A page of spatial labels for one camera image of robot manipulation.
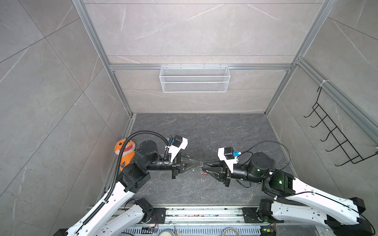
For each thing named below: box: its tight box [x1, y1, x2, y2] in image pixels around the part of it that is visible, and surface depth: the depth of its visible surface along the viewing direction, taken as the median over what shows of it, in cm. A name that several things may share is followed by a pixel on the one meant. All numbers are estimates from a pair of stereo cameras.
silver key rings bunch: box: [197, 161, 205, 176], surface depth 54 cm
